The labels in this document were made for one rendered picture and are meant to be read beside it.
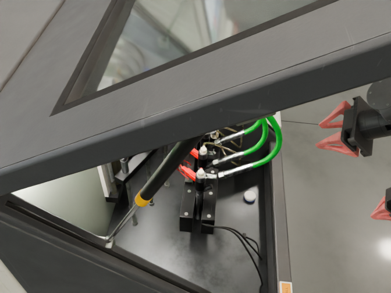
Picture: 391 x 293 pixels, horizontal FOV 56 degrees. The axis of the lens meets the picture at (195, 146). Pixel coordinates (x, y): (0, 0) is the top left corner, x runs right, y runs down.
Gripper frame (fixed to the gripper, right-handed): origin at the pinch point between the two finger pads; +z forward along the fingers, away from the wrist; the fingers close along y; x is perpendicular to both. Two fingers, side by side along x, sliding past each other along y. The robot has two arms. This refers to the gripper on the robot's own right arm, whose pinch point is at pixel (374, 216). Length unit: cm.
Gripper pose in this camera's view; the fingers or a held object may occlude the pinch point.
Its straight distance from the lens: 116.7
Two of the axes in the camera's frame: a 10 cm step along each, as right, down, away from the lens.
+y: -3.7, 6.8, -6.3
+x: 8.1, 5.7, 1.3
